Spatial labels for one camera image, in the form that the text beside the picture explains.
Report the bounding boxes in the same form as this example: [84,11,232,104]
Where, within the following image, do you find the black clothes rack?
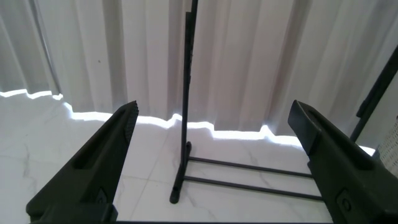
[169,0,398,205]

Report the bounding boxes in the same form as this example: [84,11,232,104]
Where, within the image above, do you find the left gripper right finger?
[287,99,398,224]

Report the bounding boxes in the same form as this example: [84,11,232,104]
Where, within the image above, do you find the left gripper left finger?
[25,100,139,223]

